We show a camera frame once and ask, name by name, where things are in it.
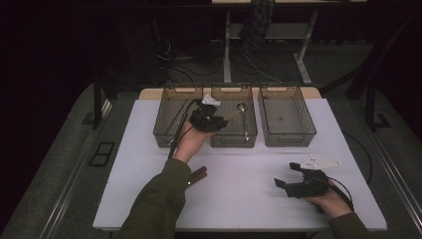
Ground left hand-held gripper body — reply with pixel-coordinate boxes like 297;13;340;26
188;94;223;133

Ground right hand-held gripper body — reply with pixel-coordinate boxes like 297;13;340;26
284;154;342;199

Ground translucent brown plastic bin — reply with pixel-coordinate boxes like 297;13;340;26
258;84;317;148
209;84;259;149
152;84;204;149

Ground black metal spoon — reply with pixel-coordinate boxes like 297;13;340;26
237;103;251;141

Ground wooden handled knife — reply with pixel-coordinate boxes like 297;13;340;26
188;165;208;183

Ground person's left hand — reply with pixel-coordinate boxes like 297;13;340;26
173;119;214;164

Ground person's right hand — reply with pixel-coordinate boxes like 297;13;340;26
303;188;353;219

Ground white legged desk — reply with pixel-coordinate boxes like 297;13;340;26
211;0;368;86

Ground black metal stand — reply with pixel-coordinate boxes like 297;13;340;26
92;69;120;130
319;9;422;132

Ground dark patterned hanging cloth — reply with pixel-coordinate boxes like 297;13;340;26
238;0;277;55

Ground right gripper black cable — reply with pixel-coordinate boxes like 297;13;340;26
326;177;354;213

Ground tangle of floor cables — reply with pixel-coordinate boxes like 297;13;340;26
154;36;283;86

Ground thin black floor cable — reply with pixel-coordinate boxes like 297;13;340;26
342;131;373;185

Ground metal floor rail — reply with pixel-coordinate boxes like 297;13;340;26
38;99;113;239
359;125;422;227

